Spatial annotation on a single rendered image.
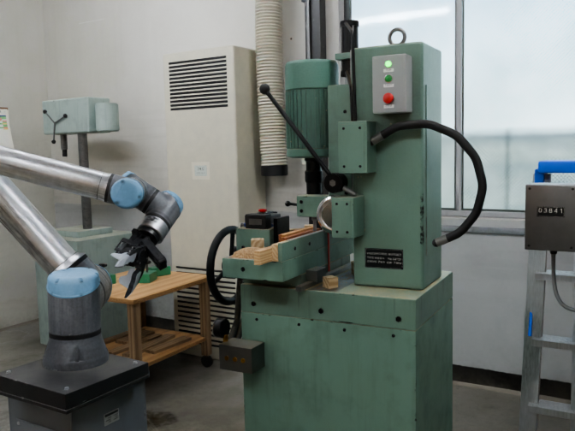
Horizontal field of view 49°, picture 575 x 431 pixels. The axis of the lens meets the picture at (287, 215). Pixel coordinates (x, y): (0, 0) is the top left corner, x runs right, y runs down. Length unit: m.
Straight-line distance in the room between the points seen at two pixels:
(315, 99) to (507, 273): 1.60
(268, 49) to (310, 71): 1.56
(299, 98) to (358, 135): 0.30
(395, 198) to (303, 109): 0.42
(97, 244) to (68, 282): 2.20
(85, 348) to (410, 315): 0.94
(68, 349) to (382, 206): 1.01
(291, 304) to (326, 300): 0.12
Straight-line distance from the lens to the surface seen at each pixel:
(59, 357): 1.98
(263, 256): 1.80
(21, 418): 2.09
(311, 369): 1.98
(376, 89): 1.84
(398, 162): 1.88
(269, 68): 3.56
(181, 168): 3.77
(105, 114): 4.04
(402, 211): 1.89
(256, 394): 2.11
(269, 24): 3.60
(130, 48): 4.50
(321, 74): 2.03
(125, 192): 1.93
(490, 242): 3.26
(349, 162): 1.84
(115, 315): 4.28
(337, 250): 2.19
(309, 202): 2.08
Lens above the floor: 1.22
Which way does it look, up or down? 6 degrees down
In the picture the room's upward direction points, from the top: 1 degrees counter-clockwise
